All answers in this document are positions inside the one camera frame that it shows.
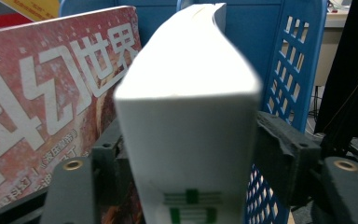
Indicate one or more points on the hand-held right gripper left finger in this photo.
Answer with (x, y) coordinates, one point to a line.
(74, 193)

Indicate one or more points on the blue plastic file rack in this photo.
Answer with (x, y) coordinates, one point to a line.
(248, 37)

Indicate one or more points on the thick white picture-grid magazine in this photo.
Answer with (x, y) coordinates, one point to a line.
(186, 124)

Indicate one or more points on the thin purple magazine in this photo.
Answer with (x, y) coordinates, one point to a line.
(43, 93)

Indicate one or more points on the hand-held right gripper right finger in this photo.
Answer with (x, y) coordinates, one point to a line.
(286, 155)

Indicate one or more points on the light wooden desk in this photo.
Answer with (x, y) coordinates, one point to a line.
(332, 37)

